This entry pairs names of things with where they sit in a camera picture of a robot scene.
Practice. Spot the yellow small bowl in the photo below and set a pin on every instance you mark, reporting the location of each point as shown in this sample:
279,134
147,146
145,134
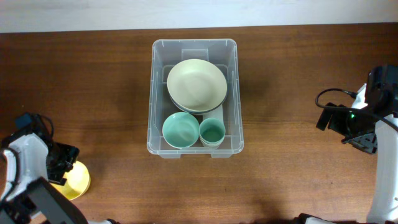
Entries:
77,183

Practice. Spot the white label in bin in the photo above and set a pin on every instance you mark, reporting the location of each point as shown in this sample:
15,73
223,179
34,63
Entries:
217,113

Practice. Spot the clear plastic storage bin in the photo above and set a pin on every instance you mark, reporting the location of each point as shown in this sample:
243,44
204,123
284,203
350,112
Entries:
166,53

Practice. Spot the green small bowl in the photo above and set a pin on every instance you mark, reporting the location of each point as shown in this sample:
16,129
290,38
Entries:
181,130

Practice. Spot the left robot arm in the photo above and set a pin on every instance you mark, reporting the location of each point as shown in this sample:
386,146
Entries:
36,166

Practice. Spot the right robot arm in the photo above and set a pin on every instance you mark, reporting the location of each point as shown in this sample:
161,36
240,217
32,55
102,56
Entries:
378,98

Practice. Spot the green plastic cup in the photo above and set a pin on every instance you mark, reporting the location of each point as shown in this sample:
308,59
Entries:
212,130

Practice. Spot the cream plastic cup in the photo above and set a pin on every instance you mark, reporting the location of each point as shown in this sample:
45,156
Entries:
210,143

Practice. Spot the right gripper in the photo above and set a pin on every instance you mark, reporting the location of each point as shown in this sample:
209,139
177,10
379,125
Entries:
368,144

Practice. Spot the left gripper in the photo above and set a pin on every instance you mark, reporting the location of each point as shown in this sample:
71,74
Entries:
56,176

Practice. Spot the grey plastic cup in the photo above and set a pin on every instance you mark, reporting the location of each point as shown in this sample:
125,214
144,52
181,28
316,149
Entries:
212,146

